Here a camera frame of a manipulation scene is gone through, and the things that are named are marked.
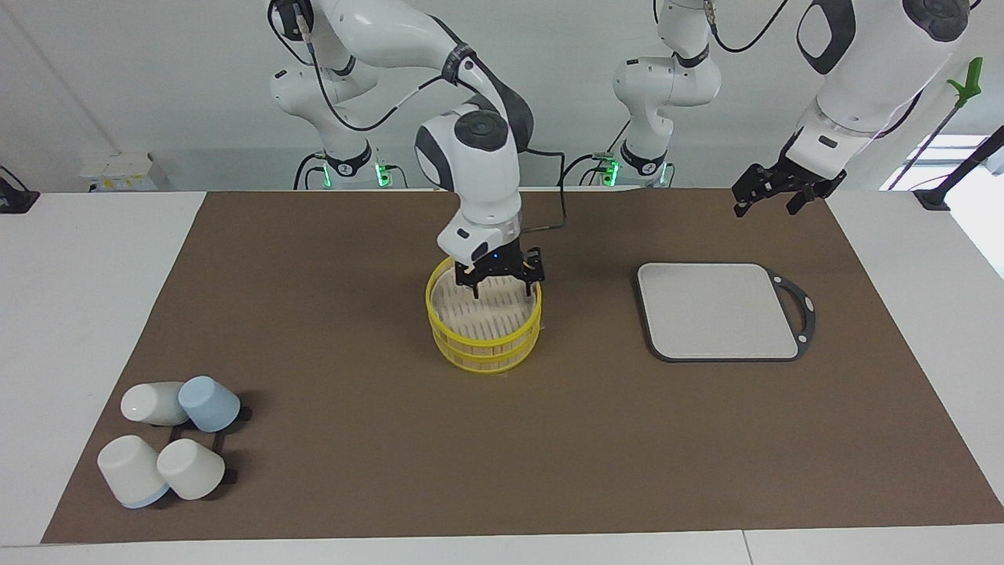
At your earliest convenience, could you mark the black cable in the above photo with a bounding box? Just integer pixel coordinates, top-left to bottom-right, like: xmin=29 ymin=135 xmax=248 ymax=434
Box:
xmin=516 ymin=147 xmax=568 ymax=233
xmin=301 ymin=31 xmax=462 ymax=133
xmin=558 ymin=151 xmax=622 ymax=190
xmin=293 ymin=152 xmax=327 ymax=191
xmin=704 ymin=0 xmax=791 ymax=55

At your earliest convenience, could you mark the black cup rack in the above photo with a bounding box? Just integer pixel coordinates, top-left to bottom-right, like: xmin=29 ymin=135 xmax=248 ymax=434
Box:
xmin=166 ymin=403 xmax=253 ymax=489

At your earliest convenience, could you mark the yellow bamboo steamer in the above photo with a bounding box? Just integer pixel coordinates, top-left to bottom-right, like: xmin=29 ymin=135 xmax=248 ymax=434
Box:
xmin=426 ymin=255 xmax=544 ymax=375

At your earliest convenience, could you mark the white cup with blue rim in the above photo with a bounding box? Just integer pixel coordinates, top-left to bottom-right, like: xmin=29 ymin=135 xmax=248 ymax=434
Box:
xmin=97 ymin=436 xmax=171 ymax=509

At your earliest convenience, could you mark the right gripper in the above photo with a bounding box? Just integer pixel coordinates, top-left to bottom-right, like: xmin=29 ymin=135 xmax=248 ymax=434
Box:
xmin=453 ymin=243 xmax=545 ymax=299

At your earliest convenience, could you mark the grey tray with dark rim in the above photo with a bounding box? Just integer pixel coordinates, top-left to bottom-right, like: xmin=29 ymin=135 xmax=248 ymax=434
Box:
xmin=635 ymin=262 xmax=817 ymax=363

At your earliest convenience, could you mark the light blue cup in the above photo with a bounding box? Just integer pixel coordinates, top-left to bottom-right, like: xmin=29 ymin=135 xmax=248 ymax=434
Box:
xmin=178 ymin=376 xmax=242 ymax=433

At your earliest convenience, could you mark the black stand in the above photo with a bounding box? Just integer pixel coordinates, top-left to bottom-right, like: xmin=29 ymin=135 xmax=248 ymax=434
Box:
xmin=0 ymin=166 xmax=41 ymax=214
xmin=913 ymin=124 xmax=1004 ymax=212

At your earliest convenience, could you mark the white box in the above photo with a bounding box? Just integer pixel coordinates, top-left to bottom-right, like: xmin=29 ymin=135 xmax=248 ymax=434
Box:
xmin=78 ymin=151 xmax=171 ymax=192

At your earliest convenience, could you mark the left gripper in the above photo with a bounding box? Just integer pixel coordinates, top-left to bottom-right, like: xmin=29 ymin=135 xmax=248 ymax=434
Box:
xmin=732 ymin=154 xmax=848 ymax=217

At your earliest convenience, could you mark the green clamp on rod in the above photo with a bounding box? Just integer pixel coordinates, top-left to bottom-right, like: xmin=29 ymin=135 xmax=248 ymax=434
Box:
xmin=883 ymin=56 xmax=985 ymax=191

